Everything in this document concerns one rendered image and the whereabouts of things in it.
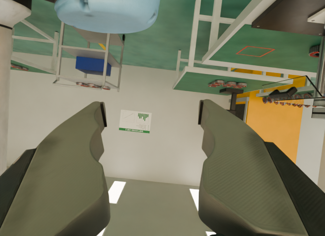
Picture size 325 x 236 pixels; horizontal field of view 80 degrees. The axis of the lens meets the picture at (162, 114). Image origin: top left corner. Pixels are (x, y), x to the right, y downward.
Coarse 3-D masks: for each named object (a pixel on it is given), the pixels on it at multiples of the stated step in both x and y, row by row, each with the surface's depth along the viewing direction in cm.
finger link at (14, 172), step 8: (24, 152) 7; (32, 152) 7; (16, 160) 7; (24, 160) 7; (8, 168) 7; (16, 168) 7; (24, 168) 7; (0, 176) 6; (8, 176) 6; (16, 176) 6; (0, 184) 6; (8, 184) 6; (16, 184) 6; (0, 192) 6; (8, 192) 6; (0, 200) 6; (8, 200) 6; (0, 208) 6; (8, 208) 6; (0, 216) 5; (0, 224) 5
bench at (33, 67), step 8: (40, 32) 298; (56, 32) 344; (32, 40) 346; (40, 40) 344; (48, 40) 344; (56, 40) 344; (56, 48) 346; (56, 56) 349; (16, 64) 280; (24, 64) 272; (32, 64) 283; (40, 72) 342; (48, 72) 329; (56, 72) 348
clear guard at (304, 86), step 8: (288, 80) 64; (296, 80) 61; (304, 80) 58; (264, 88) 80; (272, 88) 75; (280, 88) 71; (288, 88) 67; (296, 88) 63; (304, 88) 60; (312, 88) 57; (296, 96) 66; (304, 96) 62; (312, 96) 59; (320, 96) 57; (312, 104) 77; (320, 104) 74
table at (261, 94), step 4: (264, 72) 333; (308, 76) 335; (260, 92) 335; (264, 92) 315; (256, 96) 340; (260, 96) 332; (264, 96) 326; (268, 96) 320; (264, 100) 333; (268, 100) 319; (272, 100) 311; (284, 104) 329; (288, 104) 318; (292, 104) 329; (296, 104) 299; (300, 104) 312; (304, 104) 284
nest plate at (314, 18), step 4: (324, 8) 63; (320, 12) 64; (324, 12) 63; (312, 16) 67; (316, 16) 66; (320, 16) 65; (324, 16) 65; (308, 20) 69; (312, 20) 68; (316, 20) 68; (320, 20) 68; (324, 20) 68
